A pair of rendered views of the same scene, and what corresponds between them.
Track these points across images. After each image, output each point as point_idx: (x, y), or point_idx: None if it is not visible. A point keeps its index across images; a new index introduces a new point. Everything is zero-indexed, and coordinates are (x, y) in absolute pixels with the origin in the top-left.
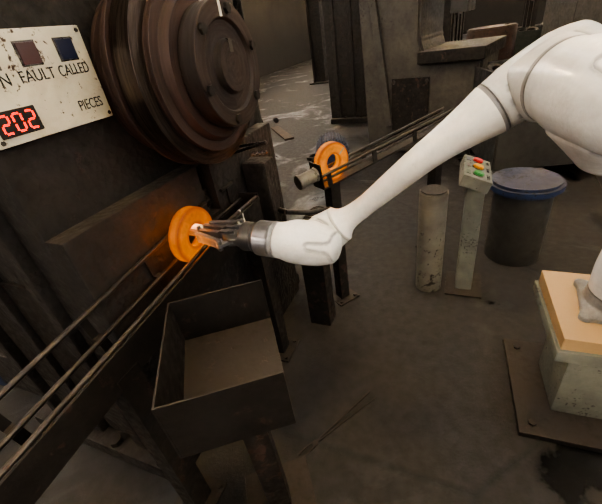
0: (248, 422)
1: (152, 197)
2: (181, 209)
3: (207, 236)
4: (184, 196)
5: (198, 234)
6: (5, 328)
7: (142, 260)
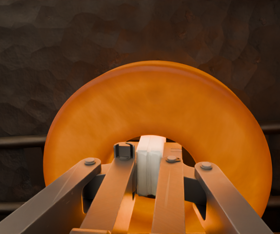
0: None
1: (132, 7)
2: (150, 61)
3: (40, 200)
4: (262, 63)
5: (73, 168)
6: None
7: (15, 139)
